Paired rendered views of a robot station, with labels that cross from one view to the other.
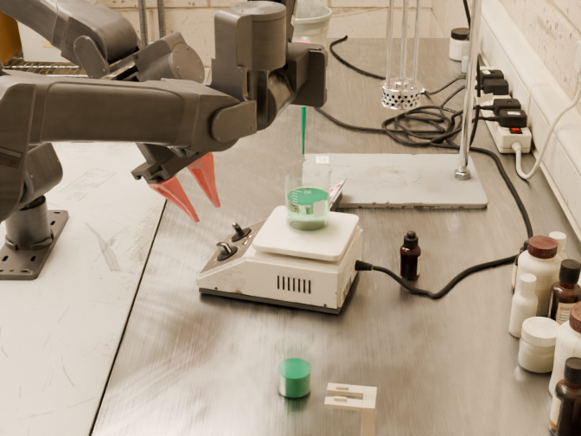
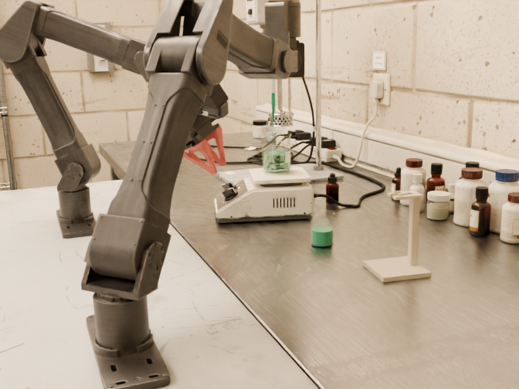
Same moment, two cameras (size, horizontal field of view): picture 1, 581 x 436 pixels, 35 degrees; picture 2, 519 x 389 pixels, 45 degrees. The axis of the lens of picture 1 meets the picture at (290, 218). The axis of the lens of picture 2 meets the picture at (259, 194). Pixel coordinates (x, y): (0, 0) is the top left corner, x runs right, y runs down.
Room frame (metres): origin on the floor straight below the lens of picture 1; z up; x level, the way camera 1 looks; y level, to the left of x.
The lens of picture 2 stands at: (-0.11, 0.51, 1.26)
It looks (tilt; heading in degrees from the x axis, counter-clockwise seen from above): 14 degrees down; 338
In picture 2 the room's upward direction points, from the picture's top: 1 degrees counter-clockwise
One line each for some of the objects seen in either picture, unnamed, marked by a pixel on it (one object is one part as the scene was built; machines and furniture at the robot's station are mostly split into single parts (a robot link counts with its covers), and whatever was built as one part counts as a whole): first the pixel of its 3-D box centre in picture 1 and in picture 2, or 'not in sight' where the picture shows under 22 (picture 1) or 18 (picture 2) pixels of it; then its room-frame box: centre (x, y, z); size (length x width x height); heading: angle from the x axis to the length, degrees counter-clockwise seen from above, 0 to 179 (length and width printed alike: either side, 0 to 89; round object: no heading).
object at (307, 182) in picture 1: (305, 197); (275, 153); (1.09, -0.02, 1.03); 0.07 x 0.06 x 0.08; 72
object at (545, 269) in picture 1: (538, 276); (413, 181); (1.02, -0.32, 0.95); 0.06 x 0.06 x 0.10
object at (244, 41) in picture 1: (233, 67); (275, 36); (0.91, 0.06, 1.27); 0.12 x 0.09 x 0.12; 131
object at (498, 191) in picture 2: not in sight; (505, 201); (0.77, -0.35, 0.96); 0.06 x 0.06 x 0.11
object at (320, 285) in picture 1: (288, 258); (267, 195); (1.09, 0.00, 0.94); 0.22 x 0.13 x 0.08; 73
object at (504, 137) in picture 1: (496, 105); (306, 145); (1.73, -0.41, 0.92); 0.40 x 0.06 x 0.04; 178
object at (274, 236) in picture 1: (306, 231); (279, 174); (1.08, -0.02, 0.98); 0.12 x 0.12 x 0.01; 73
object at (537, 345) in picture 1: (539, 345); (438, 205); (0.90, -0.29, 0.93); 0.05 x 0.05 x 0.05
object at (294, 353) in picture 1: (294, 367); (322, 228); (0.85, 0.00, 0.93); 0.04 x 0.04 x 0.06
